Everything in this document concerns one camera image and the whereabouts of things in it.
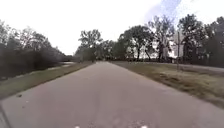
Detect grey asphalt path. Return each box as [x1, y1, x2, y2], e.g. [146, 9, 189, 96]
[0, 61, 224, 128]

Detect row of tall trees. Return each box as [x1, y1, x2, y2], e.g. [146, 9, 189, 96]
[73, 13, 224, 68]

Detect grass verge with bare patches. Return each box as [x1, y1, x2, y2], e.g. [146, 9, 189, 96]
[108, 60, 224, 110]

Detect grass verge beside trees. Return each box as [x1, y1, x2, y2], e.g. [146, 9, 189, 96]
[0, 61, 94, 100]

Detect dense dark tree line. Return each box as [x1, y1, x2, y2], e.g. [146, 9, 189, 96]
[0, 19, 73, 81]

